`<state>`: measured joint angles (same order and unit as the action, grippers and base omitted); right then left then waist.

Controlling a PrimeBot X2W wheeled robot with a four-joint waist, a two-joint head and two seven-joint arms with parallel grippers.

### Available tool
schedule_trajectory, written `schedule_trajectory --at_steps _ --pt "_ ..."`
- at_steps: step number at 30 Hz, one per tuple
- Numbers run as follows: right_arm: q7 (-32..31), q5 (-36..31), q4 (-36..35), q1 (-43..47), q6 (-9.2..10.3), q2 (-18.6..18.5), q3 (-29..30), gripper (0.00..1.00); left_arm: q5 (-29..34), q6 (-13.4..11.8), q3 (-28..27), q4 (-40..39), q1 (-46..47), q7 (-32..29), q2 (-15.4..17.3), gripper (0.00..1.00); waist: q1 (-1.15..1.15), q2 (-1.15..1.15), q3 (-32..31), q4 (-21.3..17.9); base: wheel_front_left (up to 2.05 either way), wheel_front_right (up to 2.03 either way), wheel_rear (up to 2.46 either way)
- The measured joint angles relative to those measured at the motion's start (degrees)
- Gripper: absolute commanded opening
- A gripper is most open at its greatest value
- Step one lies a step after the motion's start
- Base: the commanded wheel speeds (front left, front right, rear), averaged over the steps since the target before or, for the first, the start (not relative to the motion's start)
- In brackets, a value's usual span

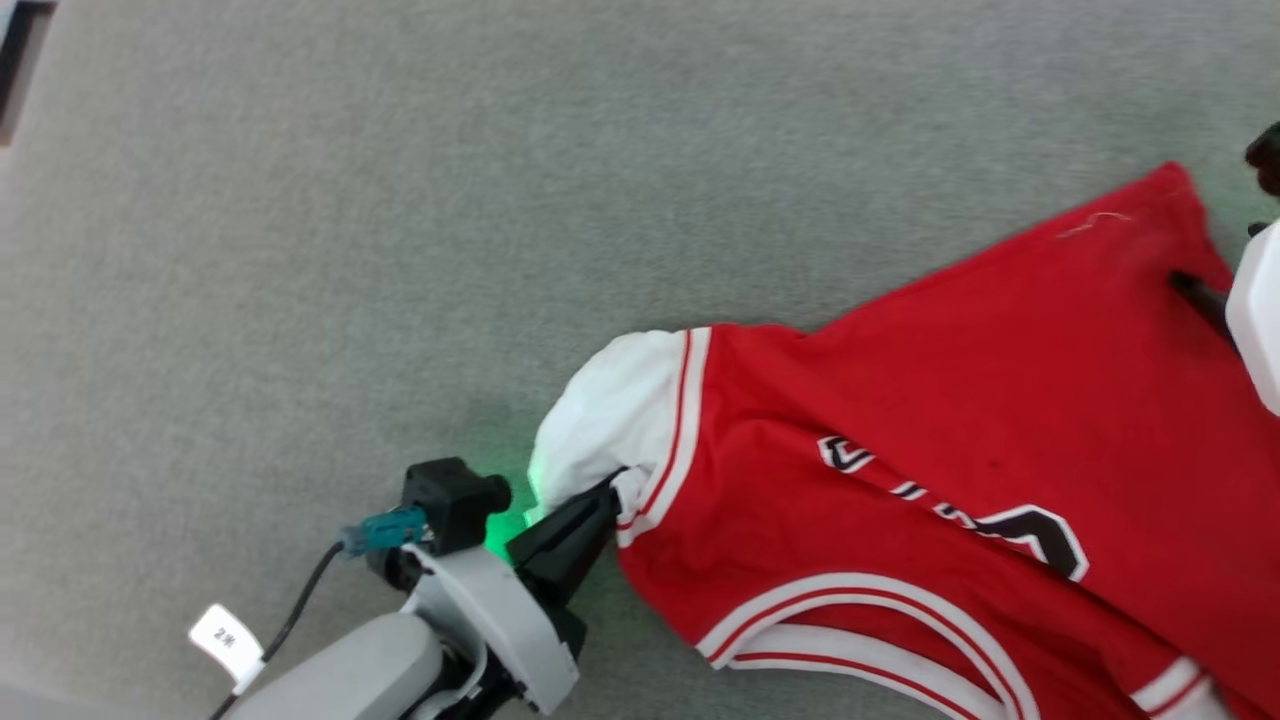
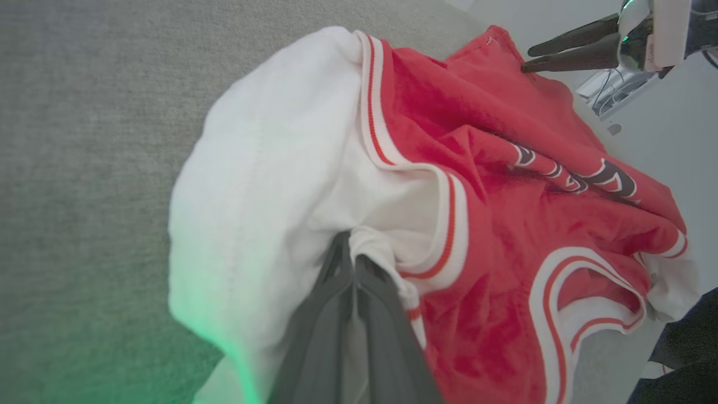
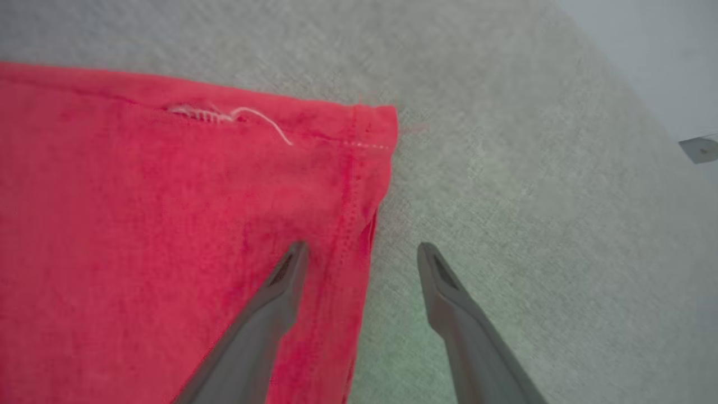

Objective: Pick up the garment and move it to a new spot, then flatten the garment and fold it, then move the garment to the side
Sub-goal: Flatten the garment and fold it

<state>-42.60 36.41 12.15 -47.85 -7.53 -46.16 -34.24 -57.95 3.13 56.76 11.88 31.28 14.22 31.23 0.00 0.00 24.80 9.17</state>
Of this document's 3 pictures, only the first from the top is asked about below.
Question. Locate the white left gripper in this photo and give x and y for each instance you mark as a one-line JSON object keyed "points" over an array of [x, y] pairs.
{"points": [[500, 620]]}

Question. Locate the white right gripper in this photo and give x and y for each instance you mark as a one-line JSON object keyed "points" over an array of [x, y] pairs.
{"points": [[1260, 320]]}

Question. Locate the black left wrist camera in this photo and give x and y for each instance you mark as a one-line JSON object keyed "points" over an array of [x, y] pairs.
{"points": [[450, 500]]}

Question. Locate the dark framed grey panel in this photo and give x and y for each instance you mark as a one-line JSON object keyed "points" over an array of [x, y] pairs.
{"points": [[18, 65]]}

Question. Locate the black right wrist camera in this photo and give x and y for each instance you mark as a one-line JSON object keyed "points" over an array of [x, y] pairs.
{"points": [[1266, 160]]}

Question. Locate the red basketball jersey white trim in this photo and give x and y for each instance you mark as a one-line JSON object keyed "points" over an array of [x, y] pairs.
{"points": [[950, 400]]}

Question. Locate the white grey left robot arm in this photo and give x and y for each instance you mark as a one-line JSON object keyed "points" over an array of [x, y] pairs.
{"points": [[350, 675]]}

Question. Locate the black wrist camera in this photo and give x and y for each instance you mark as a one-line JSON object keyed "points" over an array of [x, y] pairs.
{"points": [[1266, 160], [450, 500]]}

